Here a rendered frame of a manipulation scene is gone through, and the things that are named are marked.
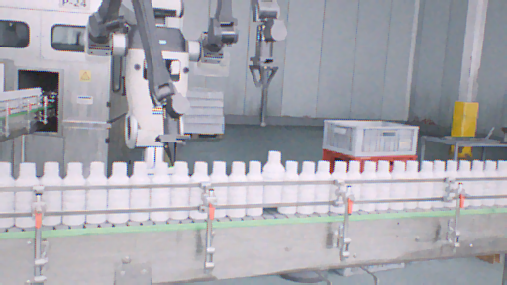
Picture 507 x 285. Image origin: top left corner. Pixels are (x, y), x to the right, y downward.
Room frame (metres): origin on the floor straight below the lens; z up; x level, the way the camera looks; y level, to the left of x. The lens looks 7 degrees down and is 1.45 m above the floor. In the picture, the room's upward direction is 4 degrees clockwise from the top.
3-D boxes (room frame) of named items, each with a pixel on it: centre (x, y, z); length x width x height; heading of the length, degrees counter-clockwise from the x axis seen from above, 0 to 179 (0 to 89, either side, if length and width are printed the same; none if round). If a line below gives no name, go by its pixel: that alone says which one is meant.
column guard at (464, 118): (11.04, -4.22, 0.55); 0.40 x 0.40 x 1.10; 23
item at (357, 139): (4.15, -0.89, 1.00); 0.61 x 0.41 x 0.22; 120
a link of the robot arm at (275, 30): (1.80, -0.04, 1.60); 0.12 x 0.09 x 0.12; 25
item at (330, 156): (4.15, -0.89, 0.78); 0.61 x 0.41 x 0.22; 120
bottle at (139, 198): (1.53, 0.31, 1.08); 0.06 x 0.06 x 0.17
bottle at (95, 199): (1.48, 0.42, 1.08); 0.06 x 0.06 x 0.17
